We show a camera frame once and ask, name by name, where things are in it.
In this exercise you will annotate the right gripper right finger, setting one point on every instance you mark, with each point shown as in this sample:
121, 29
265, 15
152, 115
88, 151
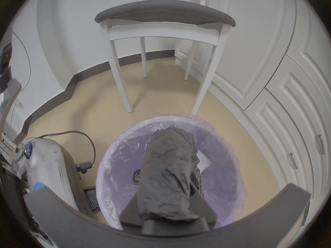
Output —
204, 208

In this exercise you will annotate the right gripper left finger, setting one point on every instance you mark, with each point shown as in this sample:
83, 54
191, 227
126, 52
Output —
129, 213

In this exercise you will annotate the purple plastic bag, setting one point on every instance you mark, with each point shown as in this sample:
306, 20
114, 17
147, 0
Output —
222, 185

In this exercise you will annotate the black plastic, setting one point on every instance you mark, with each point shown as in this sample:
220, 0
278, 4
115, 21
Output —
168, 169

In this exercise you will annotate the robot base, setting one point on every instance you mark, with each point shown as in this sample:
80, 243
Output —
49, 159

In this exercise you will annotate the white trash bin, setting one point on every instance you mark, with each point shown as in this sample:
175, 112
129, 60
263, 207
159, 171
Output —
112, 147

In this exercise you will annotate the white wardrobe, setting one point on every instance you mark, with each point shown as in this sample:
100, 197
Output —
258, 48

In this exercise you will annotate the white chair with grey cushions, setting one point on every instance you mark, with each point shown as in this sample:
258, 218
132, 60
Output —
165, 12

